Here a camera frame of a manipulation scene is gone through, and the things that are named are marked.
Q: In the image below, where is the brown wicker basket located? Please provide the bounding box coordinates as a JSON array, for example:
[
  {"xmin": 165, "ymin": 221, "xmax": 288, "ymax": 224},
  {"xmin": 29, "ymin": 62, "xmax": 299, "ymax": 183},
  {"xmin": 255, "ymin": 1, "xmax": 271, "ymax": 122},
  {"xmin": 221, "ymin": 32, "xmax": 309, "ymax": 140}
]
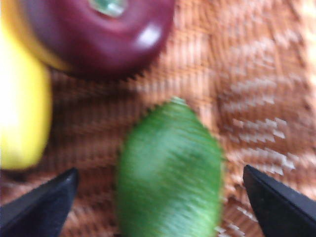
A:
[{"xmin": 0, "ymin": 0, "xmax": 316, "ymax": 237}]

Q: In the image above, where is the green avocado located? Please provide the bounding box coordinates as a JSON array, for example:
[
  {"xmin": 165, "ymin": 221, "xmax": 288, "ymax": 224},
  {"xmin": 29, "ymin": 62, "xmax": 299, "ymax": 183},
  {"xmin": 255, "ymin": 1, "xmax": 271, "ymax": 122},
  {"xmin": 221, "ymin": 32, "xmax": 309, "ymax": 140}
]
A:
[{"xmin": 115, "ymin": 96, "xmax": 226, "ymax": 237}]

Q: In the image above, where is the yellow banana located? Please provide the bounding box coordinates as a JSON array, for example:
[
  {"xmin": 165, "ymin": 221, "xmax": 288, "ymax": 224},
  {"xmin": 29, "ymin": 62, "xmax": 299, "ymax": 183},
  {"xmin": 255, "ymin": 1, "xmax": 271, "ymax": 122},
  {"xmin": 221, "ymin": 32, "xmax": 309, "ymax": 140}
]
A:
[{"xmin": 0, "ymin": 0, "xmax": 72, "ymax": 171}]

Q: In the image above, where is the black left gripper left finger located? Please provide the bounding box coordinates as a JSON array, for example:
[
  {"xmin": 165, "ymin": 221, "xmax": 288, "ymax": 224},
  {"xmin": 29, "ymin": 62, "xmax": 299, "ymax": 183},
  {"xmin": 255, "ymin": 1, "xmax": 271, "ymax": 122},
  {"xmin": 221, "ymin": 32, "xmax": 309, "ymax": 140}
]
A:
[{"xmin": 0, "ymin": 167, "xmax": 80, "ymax": 237}]

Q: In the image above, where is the dark red apple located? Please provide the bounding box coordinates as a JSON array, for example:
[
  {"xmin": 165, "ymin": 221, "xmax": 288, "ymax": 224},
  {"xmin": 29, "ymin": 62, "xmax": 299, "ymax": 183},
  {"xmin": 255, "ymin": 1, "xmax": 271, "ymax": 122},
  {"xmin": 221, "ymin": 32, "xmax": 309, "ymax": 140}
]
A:
[{"xmin": 24, "ymin": 0, "xmax": 176, "ymax": 77}]

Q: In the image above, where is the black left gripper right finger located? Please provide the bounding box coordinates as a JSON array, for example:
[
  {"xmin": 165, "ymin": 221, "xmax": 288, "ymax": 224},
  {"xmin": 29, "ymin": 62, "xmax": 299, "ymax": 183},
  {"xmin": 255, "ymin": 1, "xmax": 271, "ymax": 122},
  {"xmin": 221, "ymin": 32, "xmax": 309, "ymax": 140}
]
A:
[{"xmin": 242, "ymin": 164, "xmax": 316, "ymax": 237}]

